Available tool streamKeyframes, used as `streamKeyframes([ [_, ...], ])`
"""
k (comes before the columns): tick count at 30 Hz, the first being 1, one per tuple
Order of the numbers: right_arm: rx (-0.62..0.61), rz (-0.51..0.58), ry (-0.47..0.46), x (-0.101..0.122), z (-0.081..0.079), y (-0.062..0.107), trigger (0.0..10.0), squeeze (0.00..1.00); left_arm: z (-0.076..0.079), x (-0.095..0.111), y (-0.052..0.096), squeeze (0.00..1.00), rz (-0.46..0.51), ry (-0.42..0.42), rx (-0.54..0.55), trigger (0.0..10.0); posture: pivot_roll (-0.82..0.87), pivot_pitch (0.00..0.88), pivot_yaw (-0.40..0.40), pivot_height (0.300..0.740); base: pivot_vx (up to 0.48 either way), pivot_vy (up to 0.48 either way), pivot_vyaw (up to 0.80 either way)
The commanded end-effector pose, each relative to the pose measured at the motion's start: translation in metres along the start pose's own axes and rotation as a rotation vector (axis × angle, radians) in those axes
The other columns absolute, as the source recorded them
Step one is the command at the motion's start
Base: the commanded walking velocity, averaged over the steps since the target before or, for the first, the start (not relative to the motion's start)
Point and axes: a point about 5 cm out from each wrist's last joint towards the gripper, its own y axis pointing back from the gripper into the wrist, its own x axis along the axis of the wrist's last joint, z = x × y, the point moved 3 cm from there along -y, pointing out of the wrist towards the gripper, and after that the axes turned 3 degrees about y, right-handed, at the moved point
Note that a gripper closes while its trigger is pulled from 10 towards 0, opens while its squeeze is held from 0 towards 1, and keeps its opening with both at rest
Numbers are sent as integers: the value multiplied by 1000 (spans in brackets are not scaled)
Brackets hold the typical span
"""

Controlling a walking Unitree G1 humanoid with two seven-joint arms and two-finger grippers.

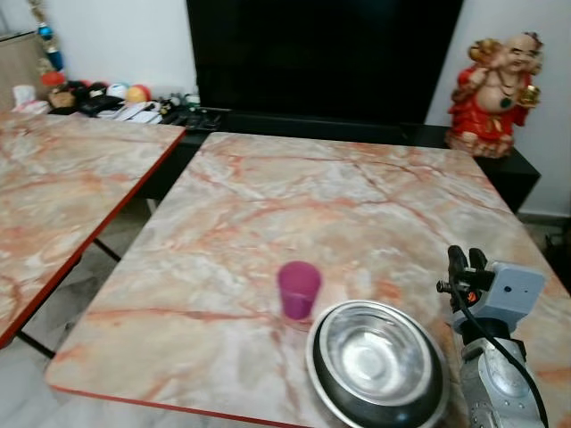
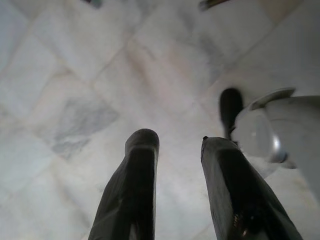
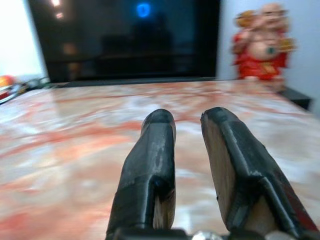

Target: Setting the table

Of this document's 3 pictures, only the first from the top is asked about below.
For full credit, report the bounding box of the stainless steel bowl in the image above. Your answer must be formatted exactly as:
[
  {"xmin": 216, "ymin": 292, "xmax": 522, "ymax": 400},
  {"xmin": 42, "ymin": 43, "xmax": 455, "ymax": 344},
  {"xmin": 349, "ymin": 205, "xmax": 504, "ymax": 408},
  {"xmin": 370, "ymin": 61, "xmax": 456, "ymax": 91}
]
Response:
[{"xmin": 306, "ymin": 300, "xmax": 450, "ymax": 428}]

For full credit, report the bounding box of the red laughing Buddha statue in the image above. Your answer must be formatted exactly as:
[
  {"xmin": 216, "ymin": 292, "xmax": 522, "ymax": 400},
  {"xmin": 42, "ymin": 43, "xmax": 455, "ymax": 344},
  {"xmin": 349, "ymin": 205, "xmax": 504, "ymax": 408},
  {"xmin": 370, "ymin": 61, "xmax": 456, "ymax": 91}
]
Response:
[{"xmin": 446, "ymin": 31, "xmax": 545, "ymax": 160}]

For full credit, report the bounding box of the purple plastic cup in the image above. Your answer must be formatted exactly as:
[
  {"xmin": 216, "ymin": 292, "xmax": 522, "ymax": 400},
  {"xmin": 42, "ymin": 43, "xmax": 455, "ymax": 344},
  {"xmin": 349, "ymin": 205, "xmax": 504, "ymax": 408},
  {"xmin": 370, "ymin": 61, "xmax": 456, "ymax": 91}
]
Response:
[{"xmin": 277, "ymin": 260, "xmax": 322, "ymax": 320}]

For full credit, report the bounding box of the black flat television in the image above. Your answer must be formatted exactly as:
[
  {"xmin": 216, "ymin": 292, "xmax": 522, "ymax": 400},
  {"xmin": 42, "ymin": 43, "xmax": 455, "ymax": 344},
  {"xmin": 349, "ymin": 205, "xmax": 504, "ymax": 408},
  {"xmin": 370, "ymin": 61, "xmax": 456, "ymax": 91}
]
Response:
[{"xmin": 186, "ymin": 0, "xmax": 465, "ymax": 126}]

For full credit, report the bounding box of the white papers stack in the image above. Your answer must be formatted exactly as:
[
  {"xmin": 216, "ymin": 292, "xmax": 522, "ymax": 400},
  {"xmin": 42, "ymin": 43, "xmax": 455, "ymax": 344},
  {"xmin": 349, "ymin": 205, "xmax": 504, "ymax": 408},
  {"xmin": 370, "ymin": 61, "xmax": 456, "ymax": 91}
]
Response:
[{"xmin": 107, "ymin": 101, "xmax": 166, "ymax": 123}]

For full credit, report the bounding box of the black desk telephone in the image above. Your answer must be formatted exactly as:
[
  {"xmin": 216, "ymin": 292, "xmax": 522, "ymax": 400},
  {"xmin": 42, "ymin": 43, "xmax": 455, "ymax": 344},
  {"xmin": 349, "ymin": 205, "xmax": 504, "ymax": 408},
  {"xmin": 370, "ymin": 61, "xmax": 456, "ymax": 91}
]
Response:
[{"xmin": 79, "ymin": 94, "xmax": 121, "ymax": 115}]

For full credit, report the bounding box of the black plush toy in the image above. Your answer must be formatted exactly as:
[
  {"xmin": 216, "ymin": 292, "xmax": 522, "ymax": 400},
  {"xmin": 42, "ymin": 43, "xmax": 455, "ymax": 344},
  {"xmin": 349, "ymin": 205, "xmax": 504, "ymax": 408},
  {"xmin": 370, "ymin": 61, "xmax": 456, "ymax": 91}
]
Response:
[{"xmin": 67, "ymin": 80, "xmax": 108, "ymax": 101}]

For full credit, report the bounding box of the jar with red lid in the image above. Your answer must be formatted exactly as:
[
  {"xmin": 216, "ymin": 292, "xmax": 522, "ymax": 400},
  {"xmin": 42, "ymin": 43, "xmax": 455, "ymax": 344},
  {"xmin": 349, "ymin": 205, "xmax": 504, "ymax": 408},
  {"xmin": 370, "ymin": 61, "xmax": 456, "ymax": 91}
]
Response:
[{"xmin": 40, "ymin": 71, "xmax": 77, "ymax": 110}]

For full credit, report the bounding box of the small white figurine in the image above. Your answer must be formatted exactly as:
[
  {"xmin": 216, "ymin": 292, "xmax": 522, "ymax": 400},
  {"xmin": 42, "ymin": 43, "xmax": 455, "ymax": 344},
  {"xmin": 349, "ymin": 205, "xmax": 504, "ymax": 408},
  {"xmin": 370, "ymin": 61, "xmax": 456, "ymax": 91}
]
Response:
[{"xmin": 13, "ymin": 85, "xmax": 37, "ymax": 112}]

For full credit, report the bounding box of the blue and gold trophy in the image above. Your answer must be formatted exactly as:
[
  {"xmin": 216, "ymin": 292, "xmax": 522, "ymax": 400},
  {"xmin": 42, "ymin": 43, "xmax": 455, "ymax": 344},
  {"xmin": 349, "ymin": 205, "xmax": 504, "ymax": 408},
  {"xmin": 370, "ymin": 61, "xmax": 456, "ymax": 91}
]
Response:
[{"xmin": 31, "ymin": 0, "xmax": 68, "ymax": 74}]

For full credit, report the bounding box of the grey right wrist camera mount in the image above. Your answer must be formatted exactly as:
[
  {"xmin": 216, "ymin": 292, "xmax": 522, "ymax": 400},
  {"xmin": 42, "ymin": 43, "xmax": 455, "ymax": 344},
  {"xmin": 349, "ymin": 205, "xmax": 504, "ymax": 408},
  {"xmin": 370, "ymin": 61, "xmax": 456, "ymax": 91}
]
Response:
[{"xmin": 486, "ymin": 262, "xmax": 546, "ymax": 324}]

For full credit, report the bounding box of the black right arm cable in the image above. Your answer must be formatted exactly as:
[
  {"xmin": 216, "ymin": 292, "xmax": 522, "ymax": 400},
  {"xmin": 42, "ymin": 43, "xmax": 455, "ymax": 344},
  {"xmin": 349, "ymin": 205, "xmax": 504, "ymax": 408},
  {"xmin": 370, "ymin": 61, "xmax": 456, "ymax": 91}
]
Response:
[{"xmin": 446, "ymin": 278, "xmax": 549, "ymax": 428}]

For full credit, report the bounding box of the black metal table frame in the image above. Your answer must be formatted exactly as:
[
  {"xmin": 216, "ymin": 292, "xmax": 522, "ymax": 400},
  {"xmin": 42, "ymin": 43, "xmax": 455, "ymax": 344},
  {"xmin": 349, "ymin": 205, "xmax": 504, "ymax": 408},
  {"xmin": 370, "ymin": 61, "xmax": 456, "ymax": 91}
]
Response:
[{"xmin": 16, "ymin": 239, "xmax": 121, "ymax": 358}]

